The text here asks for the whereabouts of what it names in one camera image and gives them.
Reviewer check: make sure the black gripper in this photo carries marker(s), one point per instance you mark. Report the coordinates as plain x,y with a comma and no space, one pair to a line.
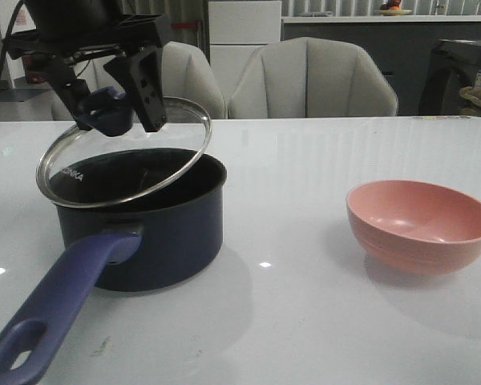
78,30

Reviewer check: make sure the glass lid with blue knob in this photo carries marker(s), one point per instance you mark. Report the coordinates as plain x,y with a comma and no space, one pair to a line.
108,160

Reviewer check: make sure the dark blue saucepan purple handle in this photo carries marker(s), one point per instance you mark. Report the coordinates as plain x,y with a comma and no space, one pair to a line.
150,243

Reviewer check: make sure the pink bowl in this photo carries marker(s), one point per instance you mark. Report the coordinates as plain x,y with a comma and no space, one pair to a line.
416,227

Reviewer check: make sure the red trash bin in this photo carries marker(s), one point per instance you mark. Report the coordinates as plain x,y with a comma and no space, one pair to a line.
32,74

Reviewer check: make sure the left beige armchair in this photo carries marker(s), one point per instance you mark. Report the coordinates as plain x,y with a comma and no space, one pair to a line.
186,74

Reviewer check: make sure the beige armchair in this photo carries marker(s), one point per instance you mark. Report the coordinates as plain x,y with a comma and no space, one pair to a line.
186,74
311,78

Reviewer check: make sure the red barrier belt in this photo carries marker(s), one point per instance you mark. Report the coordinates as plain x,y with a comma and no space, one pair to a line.
185,25

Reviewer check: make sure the grey curtain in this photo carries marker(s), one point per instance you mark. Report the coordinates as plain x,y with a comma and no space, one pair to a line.
177,11

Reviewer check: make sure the white cabinet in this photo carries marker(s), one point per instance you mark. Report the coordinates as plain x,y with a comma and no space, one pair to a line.
235,30

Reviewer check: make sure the right beige armchair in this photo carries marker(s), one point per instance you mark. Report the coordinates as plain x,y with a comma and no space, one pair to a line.
311,78

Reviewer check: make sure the fruit plate on counter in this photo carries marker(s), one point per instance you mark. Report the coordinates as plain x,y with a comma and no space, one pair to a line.
392,8

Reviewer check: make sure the grey counter with white top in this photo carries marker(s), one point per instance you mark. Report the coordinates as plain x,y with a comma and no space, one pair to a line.
400,45

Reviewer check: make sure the dark grey appliance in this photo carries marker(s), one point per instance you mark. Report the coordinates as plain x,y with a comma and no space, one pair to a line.
454,64

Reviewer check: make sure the tan folded cushion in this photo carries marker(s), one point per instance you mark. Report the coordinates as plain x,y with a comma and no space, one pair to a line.
471,101

